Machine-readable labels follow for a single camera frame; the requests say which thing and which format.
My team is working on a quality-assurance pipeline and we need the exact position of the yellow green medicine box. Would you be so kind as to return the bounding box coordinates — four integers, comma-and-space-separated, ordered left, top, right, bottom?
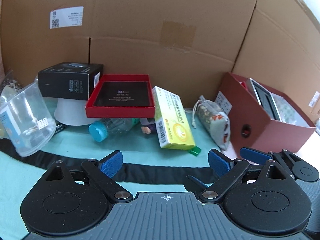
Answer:
152, 86, 195, 150

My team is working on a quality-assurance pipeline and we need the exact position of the pink towel mat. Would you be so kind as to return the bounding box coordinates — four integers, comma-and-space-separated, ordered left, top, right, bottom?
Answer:
223, 132, 320, 171

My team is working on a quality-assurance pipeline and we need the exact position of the small green plastic piece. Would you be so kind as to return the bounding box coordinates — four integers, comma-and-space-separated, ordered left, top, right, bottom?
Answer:
188, 146, 201, 156

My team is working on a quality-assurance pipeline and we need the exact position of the teal cloth black stripe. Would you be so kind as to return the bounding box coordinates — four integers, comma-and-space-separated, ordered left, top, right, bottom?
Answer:
1, 122, 217, 239

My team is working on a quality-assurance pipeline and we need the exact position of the patterned clear tape roll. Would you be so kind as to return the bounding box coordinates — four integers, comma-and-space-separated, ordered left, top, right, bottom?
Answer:
272, 93, 305, 126

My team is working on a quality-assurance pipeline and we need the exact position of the dark red storage box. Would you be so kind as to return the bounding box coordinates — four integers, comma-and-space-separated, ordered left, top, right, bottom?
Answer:
216, 72, 316, 154

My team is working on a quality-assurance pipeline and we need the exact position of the silver tray black foam insert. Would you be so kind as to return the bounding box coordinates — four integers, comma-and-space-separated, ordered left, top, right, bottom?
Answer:
246, 78, 281, 121

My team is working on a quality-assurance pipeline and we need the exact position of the plastic bottle blue cap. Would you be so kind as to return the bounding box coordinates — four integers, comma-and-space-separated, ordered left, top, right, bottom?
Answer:
88, 118, 140, 142

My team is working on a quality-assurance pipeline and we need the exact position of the clear plastic container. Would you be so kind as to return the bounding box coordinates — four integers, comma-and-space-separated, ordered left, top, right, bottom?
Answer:
1, 82, 56, 157

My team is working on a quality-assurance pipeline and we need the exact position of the white paper cup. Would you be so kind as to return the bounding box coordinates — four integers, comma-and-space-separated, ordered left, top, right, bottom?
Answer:
54, 99, 99, 126

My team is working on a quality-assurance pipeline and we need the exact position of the red shallow box lid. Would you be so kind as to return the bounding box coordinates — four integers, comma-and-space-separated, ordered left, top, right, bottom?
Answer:
85, 74, 155, 118

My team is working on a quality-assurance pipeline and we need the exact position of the black product box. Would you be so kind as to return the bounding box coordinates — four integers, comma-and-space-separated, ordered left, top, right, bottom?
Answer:
37, 62, 104, 101

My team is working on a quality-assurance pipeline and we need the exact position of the large cardboard backdrop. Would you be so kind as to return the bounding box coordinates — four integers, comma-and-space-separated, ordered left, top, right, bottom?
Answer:
1, 0, 319, 120

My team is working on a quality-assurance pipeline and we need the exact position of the grey patterned drawstring pouch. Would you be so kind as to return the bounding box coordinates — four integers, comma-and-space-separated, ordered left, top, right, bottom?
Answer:
191, 96, 231, 151

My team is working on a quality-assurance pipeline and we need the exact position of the purple figure keychain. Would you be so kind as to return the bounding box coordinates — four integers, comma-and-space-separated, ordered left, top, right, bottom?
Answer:
140, 118, 157, 135

